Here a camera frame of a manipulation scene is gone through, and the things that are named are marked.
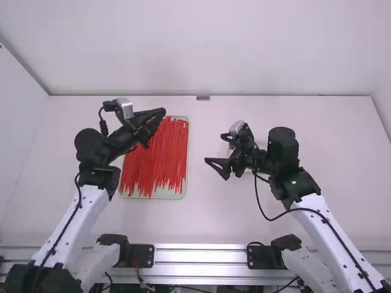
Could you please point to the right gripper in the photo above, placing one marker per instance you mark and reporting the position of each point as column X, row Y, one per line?
column 246, row 152

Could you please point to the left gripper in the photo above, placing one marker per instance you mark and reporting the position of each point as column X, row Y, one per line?
column 128, row 137

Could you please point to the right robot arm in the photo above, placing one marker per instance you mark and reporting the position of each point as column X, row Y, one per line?
column 320, row 226

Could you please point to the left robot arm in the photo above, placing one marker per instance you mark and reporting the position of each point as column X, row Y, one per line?
column 67, row 226

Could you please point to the pale tray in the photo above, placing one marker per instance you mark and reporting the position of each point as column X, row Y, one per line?
column 171, row 196

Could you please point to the silver rails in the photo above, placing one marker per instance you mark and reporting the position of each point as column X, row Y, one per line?
column 198, row 259

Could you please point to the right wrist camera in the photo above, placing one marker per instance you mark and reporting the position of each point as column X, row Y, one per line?
column 237, row 127

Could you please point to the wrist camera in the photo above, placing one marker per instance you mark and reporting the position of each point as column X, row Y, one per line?
column 125, row 107
column 237, row 127

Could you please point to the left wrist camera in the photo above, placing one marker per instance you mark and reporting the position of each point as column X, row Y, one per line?
column 125, row 107

